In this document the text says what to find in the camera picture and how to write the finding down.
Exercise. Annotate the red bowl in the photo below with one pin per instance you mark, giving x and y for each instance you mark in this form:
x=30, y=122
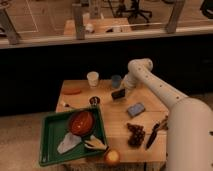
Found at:
x=81, y=123

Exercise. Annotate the black handled knife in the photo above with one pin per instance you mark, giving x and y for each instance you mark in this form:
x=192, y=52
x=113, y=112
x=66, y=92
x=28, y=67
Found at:
x=152, y=136

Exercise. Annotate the bunch of dark grapes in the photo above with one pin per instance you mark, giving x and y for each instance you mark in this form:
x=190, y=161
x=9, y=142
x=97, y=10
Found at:
x=137, y=135

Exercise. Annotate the white paper cup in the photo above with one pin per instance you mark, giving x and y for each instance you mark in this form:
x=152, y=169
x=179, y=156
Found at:
x=93, y=78

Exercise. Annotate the orange flat lid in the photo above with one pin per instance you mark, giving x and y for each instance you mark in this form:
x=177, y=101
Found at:
x=71, y=91

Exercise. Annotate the black office chair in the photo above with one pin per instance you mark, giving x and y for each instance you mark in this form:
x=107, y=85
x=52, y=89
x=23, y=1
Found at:
x=134, y=10

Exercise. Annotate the green plastic tray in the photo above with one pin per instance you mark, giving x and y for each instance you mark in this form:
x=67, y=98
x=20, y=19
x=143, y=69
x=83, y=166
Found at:
x=54, y=129

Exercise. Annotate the white cloth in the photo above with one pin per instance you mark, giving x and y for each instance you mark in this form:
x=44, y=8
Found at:
x=68, y=143

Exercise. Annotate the orange fruit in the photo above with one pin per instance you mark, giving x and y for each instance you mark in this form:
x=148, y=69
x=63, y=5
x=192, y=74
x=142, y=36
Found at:
x=112, y=157

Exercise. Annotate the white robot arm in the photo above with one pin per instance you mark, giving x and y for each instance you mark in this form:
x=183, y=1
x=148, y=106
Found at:
x=189, y=142

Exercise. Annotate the yellow banana toy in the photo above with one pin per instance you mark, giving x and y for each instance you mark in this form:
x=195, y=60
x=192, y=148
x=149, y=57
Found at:
x=95, y=144

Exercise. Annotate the small dark metal cup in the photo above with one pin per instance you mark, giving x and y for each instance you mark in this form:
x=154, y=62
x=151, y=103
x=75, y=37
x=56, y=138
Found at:
x=94, y=100

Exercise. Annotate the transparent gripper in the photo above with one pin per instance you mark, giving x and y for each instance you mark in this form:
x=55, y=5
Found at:
x=125, y=93

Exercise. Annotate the black eraser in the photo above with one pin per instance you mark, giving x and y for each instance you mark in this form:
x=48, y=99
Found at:
x=118, y=94

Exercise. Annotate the small white spoon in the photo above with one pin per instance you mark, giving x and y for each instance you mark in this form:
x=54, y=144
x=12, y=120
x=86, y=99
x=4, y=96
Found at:
x=66, y=105

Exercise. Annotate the blue sponge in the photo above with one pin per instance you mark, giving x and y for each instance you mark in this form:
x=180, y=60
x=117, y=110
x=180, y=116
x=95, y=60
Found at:
x=135, y=109

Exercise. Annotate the blue cup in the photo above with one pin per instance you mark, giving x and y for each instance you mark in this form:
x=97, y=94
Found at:
x=116, y=81

